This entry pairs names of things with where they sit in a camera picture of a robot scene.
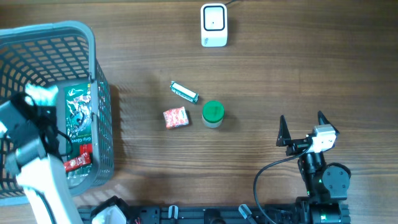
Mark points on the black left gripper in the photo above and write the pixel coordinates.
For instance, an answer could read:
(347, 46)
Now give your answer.
(49, 111)

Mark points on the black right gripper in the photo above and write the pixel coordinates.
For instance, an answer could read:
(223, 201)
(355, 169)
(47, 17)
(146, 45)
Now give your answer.
(284, 139)

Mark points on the green grip gloves package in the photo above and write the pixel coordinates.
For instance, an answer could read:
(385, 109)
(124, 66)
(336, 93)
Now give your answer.
(78, 126)

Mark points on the red snack stick packet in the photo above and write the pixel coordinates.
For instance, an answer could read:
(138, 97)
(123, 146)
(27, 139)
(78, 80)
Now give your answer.
(83, 158)

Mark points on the green lid jar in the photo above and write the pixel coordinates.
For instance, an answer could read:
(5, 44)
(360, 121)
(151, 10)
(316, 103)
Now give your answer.
(213, 114)

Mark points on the green white gum box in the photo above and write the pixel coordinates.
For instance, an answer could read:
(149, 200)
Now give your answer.
(184, 92)

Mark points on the red white tissue pack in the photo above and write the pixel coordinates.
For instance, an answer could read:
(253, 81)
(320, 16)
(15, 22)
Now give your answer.
(175, 117)

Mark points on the mint toilet wipes pack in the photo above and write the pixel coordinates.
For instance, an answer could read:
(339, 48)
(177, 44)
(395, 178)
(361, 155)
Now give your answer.
(40, 96)

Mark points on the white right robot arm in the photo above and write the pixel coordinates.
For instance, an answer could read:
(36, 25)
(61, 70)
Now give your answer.
(326, 184)

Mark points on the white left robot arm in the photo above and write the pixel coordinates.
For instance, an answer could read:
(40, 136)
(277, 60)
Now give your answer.
(34, 159)

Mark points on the white barcode scanner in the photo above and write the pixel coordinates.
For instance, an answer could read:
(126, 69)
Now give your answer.
(214, 25)

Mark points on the grey plastic shopping basket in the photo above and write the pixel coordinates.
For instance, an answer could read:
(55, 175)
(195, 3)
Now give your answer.
(62, 54)

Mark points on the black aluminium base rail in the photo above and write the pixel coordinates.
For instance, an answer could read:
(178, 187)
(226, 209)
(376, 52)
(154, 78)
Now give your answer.
(211, 214)

